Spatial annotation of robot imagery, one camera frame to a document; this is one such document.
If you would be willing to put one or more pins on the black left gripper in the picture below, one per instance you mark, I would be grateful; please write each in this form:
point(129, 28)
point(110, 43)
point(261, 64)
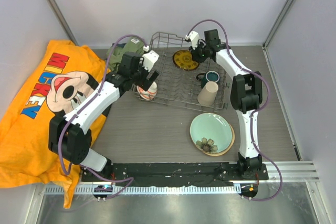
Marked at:
point(145, 83)

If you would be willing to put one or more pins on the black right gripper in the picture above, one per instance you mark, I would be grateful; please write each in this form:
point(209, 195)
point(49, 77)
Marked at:
point(195, 55)

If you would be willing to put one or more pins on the light green flower plate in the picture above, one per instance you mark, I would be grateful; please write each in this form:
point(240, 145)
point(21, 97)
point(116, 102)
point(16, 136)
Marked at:
point(207, 125)

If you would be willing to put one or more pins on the cream bird painted plate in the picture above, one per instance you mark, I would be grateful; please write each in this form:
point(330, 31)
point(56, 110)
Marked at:
point(223, 145)

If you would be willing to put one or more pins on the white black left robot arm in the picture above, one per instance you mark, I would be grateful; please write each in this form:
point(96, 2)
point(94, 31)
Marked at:
point(70, 135)

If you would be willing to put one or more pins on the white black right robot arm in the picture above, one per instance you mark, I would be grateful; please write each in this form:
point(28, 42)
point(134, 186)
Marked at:
point(245, 96)

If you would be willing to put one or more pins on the white red patterned bowl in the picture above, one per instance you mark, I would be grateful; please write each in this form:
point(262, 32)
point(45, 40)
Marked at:
point(150, 93)

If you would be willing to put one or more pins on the yellow patterned small plate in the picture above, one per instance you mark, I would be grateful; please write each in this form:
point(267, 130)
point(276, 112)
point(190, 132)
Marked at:
point(183, 60)

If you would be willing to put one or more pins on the dark green mug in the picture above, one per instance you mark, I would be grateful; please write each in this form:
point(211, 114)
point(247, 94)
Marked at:
point(204, 78)

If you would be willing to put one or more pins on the green crumpled cloth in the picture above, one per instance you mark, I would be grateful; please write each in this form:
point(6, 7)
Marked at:
point(133, 45)

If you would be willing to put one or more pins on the beige paper cup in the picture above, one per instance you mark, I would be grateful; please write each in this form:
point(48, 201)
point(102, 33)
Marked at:
point(208, 94)

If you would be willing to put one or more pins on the orange Mickey t-shirt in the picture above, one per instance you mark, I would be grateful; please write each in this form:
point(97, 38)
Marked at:
point(65, 77)

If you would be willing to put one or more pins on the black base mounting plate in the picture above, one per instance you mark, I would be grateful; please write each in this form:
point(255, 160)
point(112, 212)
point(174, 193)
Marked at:
point(209, 174)

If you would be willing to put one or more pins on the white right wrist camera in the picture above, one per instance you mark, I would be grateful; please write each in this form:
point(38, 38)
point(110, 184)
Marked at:
point(193, 38)

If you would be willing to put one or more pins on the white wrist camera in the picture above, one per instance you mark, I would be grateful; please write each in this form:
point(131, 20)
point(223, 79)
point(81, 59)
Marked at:
point(150, 58)
point(193, 38)

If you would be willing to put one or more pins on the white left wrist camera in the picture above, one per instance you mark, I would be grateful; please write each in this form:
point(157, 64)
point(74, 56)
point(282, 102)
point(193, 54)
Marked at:
point(150, 58)

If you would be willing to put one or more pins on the grey wire dish rack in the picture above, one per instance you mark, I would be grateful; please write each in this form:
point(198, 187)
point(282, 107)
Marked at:
point(179, 87)

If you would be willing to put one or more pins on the white slotted cable duct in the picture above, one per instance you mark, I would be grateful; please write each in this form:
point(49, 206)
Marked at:
point(96, 189)

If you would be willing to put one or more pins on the right aluminium frame post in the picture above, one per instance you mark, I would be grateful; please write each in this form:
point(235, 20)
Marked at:
point(280, 18)

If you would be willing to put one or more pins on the grey aluminium frame post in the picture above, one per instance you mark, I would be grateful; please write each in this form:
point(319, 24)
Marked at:
point(60, 17)

